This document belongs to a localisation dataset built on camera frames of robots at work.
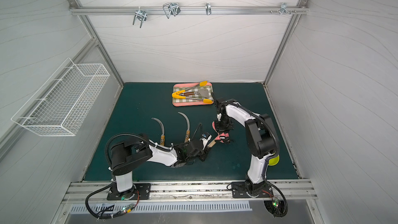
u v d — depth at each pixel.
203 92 1.14
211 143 0.88
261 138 0.50
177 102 1.08
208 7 0.73
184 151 0.70
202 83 1.19
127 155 0.48
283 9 0.77
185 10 0.77
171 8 0.77
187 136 0.91
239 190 0.73
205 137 0.78
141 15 0.79
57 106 0.67
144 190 0.73
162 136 0.90
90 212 0.66
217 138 0.86
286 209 0.69
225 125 0.79
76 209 0.69
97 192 0.61
